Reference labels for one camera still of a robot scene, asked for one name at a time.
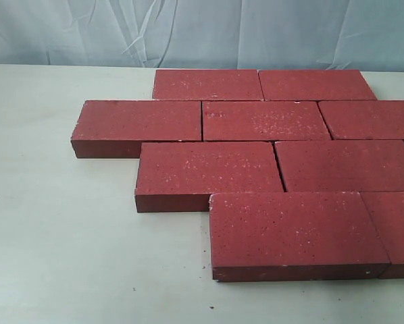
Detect long red brick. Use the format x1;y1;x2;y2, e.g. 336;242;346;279
134;142;284;213

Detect red brick back row middle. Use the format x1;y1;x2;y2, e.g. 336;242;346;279
202;101;331;142

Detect red brick row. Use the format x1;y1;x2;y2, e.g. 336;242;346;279
202;101;331;142
152;69;263;101

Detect red brick back row left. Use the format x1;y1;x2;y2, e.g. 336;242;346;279
152;69;263;101

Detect red brick under tilted one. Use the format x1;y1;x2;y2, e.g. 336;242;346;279
259;70;377;101

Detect large red brick front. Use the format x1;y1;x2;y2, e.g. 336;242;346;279
209;192;390;282

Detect pale blue backdrop cloth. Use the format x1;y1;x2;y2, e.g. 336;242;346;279
0;1;404;72

